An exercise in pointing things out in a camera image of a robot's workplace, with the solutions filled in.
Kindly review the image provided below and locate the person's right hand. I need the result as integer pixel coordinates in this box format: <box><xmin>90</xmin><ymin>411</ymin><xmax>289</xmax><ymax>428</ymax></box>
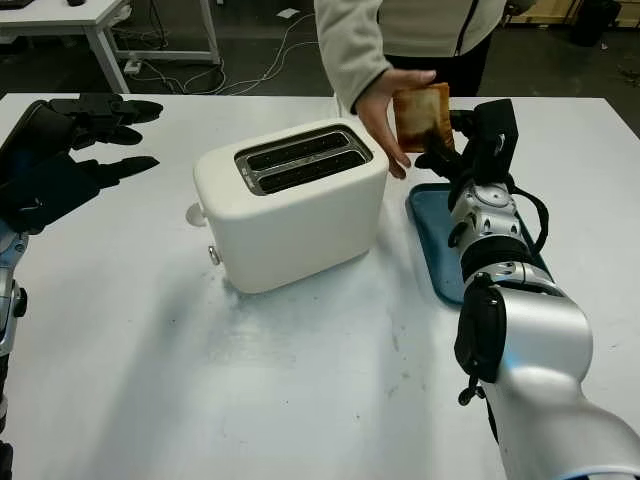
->
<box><xmin>355</xmin><ymin>67</ymin><xmax>439</xmax><ymax>180</ymax></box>

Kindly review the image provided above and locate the browned toast slice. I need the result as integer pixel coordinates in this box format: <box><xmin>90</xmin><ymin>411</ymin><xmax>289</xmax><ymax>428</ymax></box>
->
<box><xmin>391</xmin><ymin>82</ymin><xmax>456</xmax><ymax>154</ymax></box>

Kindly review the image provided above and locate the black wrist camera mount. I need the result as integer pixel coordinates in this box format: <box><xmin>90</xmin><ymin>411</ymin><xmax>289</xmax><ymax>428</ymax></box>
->
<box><xmin>472</xmin><ymin>98</ymin><xmax>519</xmax><ymax>189</ymax></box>
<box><xmin>0</xmin><ymin>154</ymin><xmax>101</xmax><ymax>236</ymax></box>

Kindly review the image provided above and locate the white metal-legged desk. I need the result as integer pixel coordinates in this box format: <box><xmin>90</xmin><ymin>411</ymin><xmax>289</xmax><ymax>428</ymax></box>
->
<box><xmin>0</xmin><ymin>0</ymin><xmax>221</xmax><ymax>96</ymax></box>

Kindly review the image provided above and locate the person's right forearm beige sleeve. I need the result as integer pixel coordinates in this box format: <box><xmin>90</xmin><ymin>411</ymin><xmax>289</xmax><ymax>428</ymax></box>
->
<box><xmin>314</xmin><ymin>0</ymin><xmax>394</xmax><ymax>116</ymax></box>

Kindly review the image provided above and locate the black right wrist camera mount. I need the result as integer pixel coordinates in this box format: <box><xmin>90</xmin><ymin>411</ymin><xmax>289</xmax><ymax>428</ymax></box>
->
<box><xmin>472</xmin><ymin>98</ymin><xmax>519</xmax><ymax>189</ymax></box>

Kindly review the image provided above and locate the thin white floor cable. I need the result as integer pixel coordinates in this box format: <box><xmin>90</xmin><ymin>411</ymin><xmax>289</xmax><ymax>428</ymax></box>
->
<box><xmin>142</xmin><ymin>47</ymin><xmax>227</xmax><ymax>96</ymax></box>

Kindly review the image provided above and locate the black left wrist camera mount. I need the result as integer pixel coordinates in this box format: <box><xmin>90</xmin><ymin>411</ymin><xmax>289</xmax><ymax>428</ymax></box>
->
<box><xmin>0</xmin><ymin>154</ymin><xmax>101</xmax><ymax>236</ymax></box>

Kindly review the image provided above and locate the black bag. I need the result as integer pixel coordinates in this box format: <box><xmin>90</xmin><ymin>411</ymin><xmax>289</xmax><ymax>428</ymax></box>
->
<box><xmin>569</xmin><ymin>0</ymin><xmax>621</xmax><ymax>49</ymax></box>

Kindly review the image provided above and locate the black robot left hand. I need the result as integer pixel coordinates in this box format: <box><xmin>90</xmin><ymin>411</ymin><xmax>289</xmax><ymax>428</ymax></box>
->
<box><xmin>0</xmin><ymin>92</ymin><xmax>165</xmax><ymax>189</ymax></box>

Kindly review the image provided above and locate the cream two-slot toaster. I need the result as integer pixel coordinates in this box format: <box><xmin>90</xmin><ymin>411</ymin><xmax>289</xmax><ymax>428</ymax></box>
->
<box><xmin>192</xmin><ymin>118</ymin><xmax>390</xmax><ymax>295</ymax></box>

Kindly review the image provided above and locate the blue plastic tray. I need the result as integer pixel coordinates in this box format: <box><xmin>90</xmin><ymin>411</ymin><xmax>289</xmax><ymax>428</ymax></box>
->
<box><xmin>407</xmin><ymin>183</ymin><xmax>554</xmax><ymax>306</ymax></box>

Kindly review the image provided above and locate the person in beige jacket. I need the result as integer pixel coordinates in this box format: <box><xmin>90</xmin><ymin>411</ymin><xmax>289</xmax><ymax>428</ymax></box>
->
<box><xmin>372</xmin><ymin>0</ymin><xmax>509</xmax><ymax>99</ymax></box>

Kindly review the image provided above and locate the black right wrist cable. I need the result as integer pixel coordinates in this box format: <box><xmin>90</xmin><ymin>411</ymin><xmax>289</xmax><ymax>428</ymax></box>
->
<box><xmin>504</xmin><ymin>172</ymin><xmax>551</xmax><ymax>261</ymax></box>

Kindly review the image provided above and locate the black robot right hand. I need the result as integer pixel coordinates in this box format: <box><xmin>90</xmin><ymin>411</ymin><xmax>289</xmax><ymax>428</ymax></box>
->
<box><xmin>413</xmin><ymin>106</ymin><xmax>484</xmax><ymax>195</ymax></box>

